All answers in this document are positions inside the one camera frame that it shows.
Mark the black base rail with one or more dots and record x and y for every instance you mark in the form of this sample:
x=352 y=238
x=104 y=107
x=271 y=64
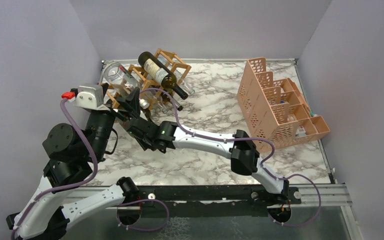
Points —
x=201 y=201

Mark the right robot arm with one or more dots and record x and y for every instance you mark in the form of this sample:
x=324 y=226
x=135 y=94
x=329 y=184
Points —
x=239 y=148

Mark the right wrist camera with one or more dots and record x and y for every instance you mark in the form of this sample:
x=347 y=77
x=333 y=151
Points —
x=87 y=96

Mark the pink plastic organizer rack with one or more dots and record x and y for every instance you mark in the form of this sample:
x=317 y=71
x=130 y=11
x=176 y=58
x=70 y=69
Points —
x=276 y=109

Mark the clear glass jug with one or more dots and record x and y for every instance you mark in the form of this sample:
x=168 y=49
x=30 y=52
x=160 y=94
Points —
x=120 y=82

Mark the wooden wine rack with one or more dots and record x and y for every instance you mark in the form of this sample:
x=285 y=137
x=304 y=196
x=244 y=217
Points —
x=146 y=80

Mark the dark wine bottle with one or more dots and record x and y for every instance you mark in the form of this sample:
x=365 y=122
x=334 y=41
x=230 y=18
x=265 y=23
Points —
x=160 y=73

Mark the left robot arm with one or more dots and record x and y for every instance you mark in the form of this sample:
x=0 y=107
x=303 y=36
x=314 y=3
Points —
x=74 y=155

